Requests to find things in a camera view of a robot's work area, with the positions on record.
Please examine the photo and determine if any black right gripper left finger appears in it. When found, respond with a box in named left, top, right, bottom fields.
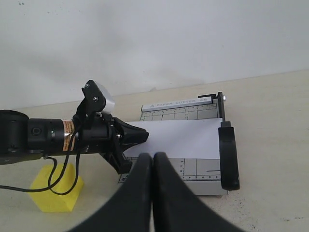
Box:
left=70, top=153, right=152, bottom=232

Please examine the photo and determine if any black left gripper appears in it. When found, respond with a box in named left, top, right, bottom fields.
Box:
left=79, top=114, right=149, bottom=174

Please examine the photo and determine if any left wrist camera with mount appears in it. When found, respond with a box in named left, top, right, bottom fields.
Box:
left=76, top=79, right=115, bottom=120

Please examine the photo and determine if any black camera cable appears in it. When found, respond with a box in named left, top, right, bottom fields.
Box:
left=0, top=113, right=102, bottom=195

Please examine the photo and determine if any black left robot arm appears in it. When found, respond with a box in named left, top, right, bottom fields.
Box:
left=0, top=110, right=149, bottom=174

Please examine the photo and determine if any white paper sheet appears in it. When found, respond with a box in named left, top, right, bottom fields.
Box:
left=124, top=118, right=222, bottom=159

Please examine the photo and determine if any black cutter blade lever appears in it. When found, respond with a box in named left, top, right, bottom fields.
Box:
left=217, top=92, right=240, bottom=191

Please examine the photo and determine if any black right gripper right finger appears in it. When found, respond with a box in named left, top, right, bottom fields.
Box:
left=152, top=152, right=243, bottom=232

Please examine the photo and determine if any yellow foam cube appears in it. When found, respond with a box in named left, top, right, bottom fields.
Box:
left=29, top=163, right=84, bottom=213

